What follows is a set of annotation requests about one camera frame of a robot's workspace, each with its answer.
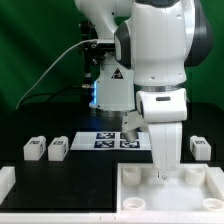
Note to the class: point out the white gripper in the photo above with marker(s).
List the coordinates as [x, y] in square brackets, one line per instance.
[164, 113]

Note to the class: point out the white square tabletop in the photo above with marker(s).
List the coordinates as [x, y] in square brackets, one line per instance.
[190, 188]

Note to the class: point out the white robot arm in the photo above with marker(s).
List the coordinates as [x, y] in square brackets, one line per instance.
[144, 47]

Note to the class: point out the white base tag plate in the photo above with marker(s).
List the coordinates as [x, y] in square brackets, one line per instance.
[108, 141]

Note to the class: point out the white L-shaped obstacle fence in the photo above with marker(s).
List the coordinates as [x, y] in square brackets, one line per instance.
[152, 217]

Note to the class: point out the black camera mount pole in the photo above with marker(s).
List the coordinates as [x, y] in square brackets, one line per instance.
[87, 32]

